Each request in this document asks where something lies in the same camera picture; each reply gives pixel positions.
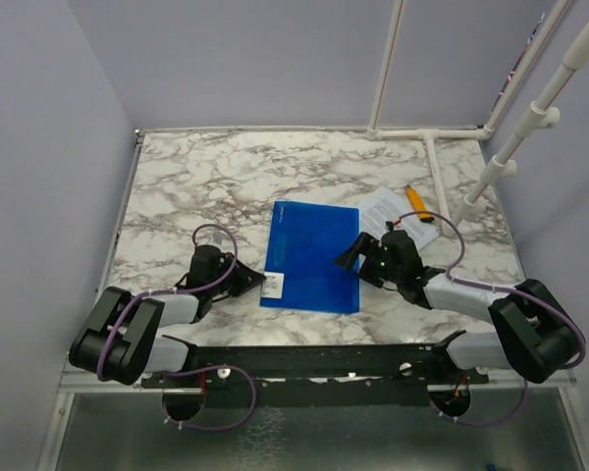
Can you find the white PVC pipe frame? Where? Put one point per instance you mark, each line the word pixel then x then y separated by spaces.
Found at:
pixel 430 135

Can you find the black mounting rail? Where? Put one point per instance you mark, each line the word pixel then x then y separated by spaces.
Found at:
pixel 301 376

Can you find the white PVC camera pole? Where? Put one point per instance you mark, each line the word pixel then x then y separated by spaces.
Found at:
pixel 540 114

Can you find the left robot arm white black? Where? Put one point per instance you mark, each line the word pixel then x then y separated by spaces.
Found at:
pixel 118 341

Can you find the blue plastic folder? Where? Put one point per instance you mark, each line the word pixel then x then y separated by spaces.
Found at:
pixel 304 241

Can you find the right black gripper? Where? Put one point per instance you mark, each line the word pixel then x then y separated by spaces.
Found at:
pixel 363 244

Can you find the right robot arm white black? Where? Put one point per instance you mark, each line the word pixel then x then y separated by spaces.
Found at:
pixel 530 335

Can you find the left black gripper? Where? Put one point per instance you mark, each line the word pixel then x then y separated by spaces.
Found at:
pixel 244 281

